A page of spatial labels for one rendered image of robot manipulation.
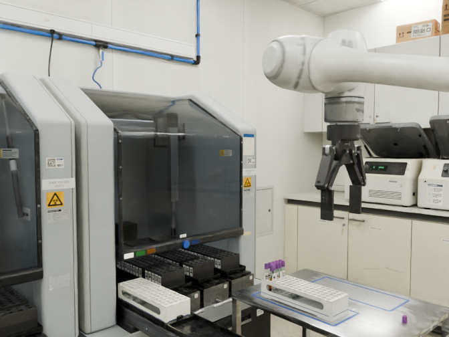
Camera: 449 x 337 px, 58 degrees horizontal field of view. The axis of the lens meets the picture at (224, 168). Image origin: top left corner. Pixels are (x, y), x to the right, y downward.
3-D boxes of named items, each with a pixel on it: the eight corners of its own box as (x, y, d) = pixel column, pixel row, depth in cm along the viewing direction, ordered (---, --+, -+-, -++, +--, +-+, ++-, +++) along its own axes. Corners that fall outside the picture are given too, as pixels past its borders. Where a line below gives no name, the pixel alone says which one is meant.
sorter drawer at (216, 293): (114, 269, 204) (114, 251, 204) (138, 263, 214) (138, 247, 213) (210, 311, 152) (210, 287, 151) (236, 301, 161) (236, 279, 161)
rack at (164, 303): (117, 300, 145) (117, 283, 145) (141, 293, 152) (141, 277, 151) (166, 327, 123) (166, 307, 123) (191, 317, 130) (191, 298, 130)
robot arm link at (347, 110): (371, 99, 94) (371, 125, 94) (337, 102, 100) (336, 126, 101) (351, 95, 87) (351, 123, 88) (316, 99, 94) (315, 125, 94)
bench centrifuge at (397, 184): (342, 200, 340) (343, 124, 336) (378, 194, 381) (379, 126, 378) (409, 208, 298) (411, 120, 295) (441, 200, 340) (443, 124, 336)
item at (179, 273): (182, 281, 160) (182, 267, 159) (185, 283, 158) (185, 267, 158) (158, 289, 151) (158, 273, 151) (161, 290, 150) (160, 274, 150)
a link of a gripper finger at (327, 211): (334, 189, 90) (332, 189, 89) (333, 220, 90) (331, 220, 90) (322, 188, 92) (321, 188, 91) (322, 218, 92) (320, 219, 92)
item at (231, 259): (236, 266, 181) (236, 253, 180) (240, 267, 179) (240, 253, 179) (217, 271, 173) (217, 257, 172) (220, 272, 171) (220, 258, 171)
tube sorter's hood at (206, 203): (60, 237, 174) (57, 89, 171) (174, 220, 216) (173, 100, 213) (121, 262, 137) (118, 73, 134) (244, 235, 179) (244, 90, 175)
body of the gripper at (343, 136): (349, 122, 89) (347, 164, 89) (367, 124, 94) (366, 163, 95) (319, 124, 94) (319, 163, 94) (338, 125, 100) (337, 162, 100)
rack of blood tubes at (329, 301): (260, 295, 145) (260, 278, 145) (278, 288, 152) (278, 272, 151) (331, 321, 123) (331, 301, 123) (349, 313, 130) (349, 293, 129)
